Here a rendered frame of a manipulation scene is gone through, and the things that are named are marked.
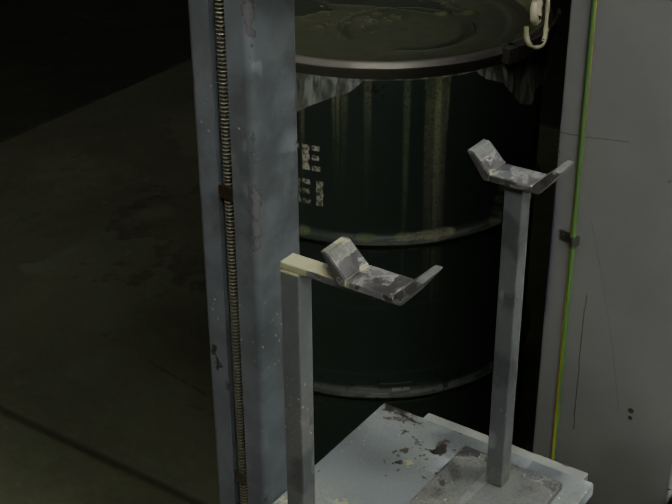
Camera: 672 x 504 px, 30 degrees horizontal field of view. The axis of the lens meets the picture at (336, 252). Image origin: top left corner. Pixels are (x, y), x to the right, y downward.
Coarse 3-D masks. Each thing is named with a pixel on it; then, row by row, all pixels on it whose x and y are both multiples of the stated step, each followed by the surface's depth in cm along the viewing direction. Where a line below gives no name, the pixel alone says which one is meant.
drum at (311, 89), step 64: (320, 64) 185; (384, 64) 183; (448, 64) 184; (512, 64) 192; (320, 128) 190; (384, 128) 188; (448, 128) 190; (512, 128) 198; (320, 192) 195; (384, 192) 193; (448, 192) 196; (320, 256) 201; (384, 256) 199; (448, 256) 201; (320, 320) 207; (384, 320) 204; (448, 320) 207; (320, 384) 212; (384, 384) 210; (448, 384) 213; (320, 448) 219
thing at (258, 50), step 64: (192, 0) 92; (256, 0) 90; (192, 64) 94; (256, 64) 92; (256, 128) 94; (256, 192) 96; (256, 256) 99; (256, 320) 102; (256, 384) 105; (256, 448) 108
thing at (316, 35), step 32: (320, 0) 217; (352, 0) 218; (384, 0) 218; (416, 0) 218; (448, 0) 217; (480, 0) 217; (512, 0) 217; (320, 32) 202; (352, 32) 202; (384, 32) 202; (416, 32) 202; (448, 32) 202; (480, 32) 202; (512, 32) 201
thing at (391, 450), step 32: (384, 416) 122; (416, 416) 122; (352, 448) 117; (384, 448) 117; (416, 448) 117; (448, 448) 117; (480, 448) 117; (320, 480) 113; (352, 480) 113; (384, 480) 113; (416, 480) 113; (576, 480) 113
